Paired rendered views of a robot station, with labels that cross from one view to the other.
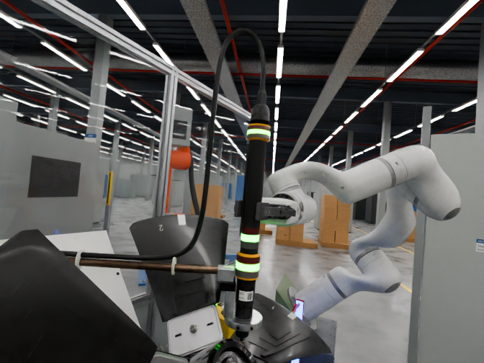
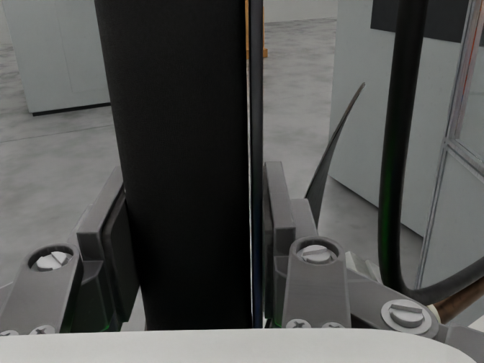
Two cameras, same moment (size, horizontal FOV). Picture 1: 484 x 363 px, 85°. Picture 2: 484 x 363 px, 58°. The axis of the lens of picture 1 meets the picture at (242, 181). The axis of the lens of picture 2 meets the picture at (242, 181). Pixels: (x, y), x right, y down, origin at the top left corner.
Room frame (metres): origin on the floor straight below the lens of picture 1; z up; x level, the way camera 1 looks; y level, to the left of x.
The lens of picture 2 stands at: (0.60, -0.06, 1.53)
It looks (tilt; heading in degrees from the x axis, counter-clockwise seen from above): 26 degrees down; 149
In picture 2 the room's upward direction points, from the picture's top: 2 degrees counter-clockwise
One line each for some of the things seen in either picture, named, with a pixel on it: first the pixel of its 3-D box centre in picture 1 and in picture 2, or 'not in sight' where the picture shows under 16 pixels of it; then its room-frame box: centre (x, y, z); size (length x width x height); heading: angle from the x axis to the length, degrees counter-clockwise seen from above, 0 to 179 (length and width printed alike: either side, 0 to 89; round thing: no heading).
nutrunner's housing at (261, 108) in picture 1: (252, 211); not in sight; (0.50, -0.02, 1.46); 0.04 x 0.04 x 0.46
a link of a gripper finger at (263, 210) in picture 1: (271, 212); (62, 271); (0.50, -0.06, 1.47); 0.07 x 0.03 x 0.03; 149
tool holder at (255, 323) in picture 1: (240, 294); not in sight; (0.50, -0.01, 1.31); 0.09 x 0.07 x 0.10; 94
